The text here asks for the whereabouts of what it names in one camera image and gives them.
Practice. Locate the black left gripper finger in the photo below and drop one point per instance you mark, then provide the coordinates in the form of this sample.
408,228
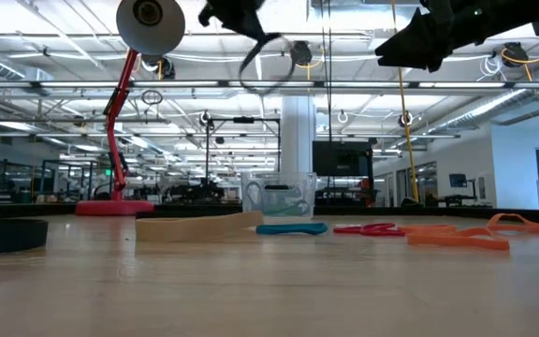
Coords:
248,25

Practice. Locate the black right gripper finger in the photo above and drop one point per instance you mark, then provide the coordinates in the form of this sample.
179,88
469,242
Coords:
414,47

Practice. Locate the large black rubber band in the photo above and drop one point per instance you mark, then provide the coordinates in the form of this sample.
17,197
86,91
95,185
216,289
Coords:
7,236
255,49

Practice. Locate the grey-blue rubber band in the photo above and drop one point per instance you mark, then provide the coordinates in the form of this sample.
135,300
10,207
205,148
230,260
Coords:
251,187

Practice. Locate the pale orange rubber band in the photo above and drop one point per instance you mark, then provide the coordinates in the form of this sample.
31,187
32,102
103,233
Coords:
433,229

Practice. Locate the small blue rubber band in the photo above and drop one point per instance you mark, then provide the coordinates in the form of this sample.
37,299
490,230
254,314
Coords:
293,229

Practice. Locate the clear plastic bin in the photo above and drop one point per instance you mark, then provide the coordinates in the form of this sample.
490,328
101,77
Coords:
307,180

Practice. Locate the white round column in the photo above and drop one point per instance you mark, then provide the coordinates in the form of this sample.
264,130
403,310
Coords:
297,136

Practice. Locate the black monitor screen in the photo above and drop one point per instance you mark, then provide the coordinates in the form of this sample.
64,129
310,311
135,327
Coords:
342,159

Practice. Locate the small blue-screen monitor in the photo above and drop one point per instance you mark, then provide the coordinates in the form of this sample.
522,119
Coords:
458,180

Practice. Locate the red desk lamp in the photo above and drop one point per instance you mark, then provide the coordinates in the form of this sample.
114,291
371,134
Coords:
115,208

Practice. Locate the black distant rig frame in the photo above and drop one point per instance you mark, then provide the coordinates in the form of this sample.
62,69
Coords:
243,120

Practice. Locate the black aluminium table frame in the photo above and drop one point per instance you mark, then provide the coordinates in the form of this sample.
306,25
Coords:
180,209

